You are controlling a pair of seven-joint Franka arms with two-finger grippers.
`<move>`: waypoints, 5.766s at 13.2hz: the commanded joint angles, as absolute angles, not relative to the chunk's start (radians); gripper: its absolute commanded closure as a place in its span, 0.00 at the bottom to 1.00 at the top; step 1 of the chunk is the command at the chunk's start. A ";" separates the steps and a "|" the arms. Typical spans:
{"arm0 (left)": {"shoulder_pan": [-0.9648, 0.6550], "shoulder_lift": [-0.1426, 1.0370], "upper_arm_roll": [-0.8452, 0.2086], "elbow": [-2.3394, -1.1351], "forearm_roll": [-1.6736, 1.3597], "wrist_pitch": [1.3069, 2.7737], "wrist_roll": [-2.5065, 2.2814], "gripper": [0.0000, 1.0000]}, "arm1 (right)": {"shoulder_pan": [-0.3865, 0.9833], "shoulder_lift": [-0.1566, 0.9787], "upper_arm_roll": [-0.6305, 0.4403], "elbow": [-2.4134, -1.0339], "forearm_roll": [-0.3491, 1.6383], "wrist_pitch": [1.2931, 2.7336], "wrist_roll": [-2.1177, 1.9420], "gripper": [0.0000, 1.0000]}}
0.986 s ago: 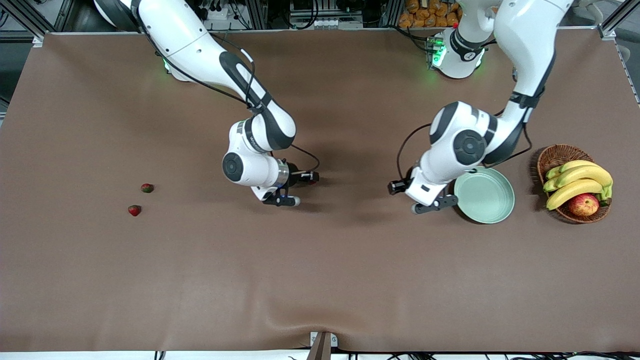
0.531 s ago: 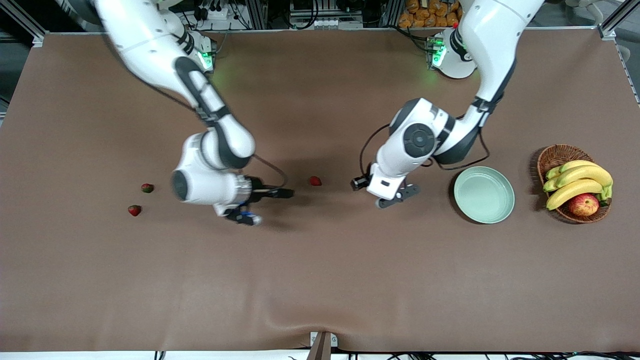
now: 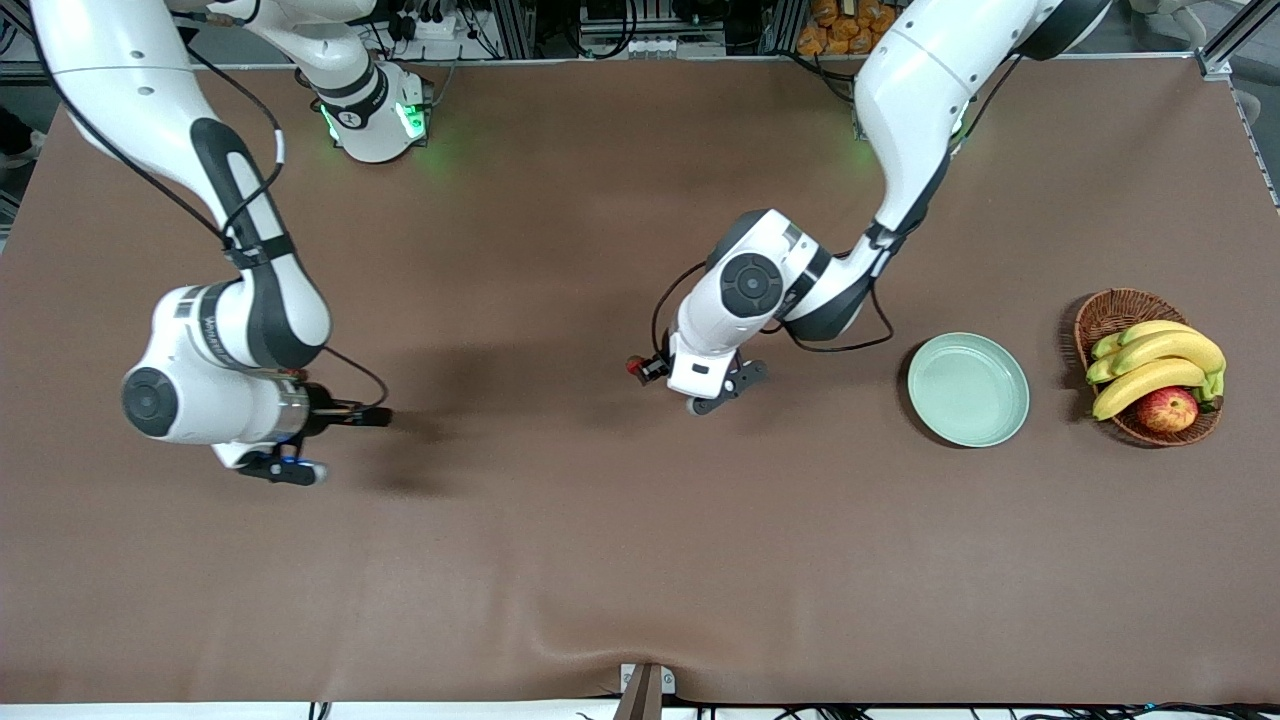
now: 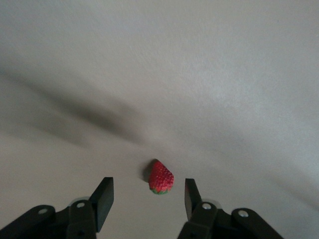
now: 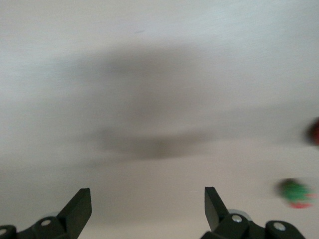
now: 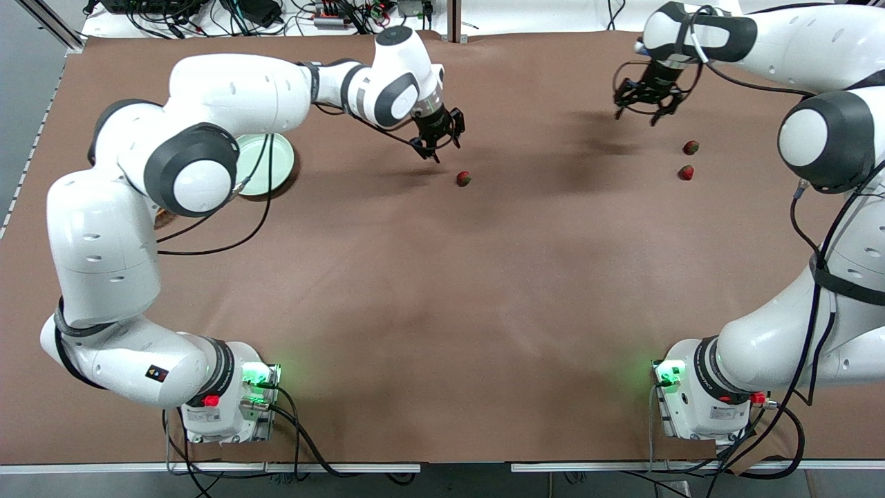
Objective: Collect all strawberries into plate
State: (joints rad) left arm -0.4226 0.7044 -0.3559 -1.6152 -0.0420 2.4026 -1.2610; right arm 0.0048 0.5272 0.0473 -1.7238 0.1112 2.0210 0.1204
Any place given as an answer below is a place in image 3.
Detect white power strip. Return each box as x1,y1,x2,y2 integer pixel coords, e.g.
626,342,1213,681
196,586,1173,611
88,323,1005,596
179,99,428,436
395,0,461,41
620,36,728,57

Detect pale green round plate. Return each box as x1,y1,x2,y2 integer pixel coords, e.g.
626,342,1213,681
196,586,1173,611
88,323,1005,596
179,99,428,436
907,332,1031,449

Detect red apple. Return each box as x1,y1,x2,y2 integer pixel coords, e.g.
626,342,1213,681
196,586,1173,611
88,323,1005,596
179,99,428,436
1136,386,1200,435

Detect brown wicker basket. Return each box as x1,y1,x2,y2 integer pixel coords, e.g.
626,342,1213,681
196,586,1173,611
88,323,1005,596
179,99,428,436
1074,288,1224,448

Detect yellow banana bunch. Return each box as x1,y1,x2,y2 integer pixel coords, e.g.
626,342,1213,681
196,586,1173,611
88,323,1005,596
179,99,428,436
1086,319,1228,422

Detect brown table cloth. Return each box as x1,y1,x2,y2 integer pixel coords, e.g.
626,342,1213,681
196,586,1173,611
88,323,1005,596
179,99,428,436
0,58,1280,706

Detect orange snack bags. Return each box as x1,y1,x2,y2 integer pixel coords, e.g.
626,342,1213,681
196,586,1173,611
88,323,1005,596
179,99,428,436
797,0,906,57

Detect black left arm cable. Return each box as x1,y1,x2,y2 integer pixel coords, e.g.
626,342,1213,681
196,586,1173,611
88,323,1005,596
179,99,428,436
652,50,1021,357

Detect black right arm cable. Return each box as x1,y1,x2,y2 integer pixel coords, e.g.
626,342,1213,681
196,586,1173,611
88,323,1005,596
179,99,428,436
30,0,391,409

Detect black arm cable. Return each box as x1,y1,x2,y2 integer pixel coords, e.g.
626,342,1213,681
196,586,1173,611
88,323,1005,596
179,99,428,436
652,50,1021,357
30,0,391,409

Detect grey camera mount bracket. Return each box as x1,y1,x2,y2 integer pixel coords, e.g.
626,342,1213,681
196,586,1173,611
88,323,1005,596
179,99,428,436
612,663,677,720

